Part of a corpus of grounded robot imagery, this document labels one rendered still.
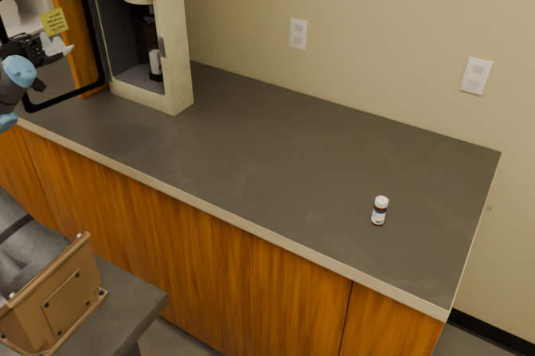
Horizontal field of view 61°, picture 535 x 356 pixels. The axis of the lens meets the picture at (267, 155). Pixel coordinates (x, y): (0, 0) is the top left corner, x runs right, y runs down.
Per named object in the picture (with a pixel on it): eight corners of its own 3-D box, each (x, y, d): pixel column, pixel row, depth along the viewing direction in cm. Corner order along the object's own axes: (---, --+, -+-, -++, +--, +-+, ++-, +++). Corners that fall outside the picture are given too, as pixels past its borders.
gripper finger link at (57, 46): (73, 33, 133) (42, 42, 128) (79, 52, 136) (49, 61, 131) (68, 29, 134) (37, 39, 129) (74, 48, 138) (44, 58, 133)
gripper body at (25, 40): (42, 36, 127) (1, 51, 119) (52, 64, 132) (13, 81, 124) (25, 30, 130) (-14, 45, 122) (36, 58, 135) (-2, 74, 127)
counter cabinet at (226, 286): (109, 169, 288) (75, 32, 235) (435, 321, 204) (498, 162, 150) (13, 236, 242) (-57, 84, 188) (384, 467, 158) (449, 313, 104)
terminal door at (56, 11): (107, 84, 172) (82, -27, 148) (27, 115, 153) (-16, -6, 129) (105, 83, 172) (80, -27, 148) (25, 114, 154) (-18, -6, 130)
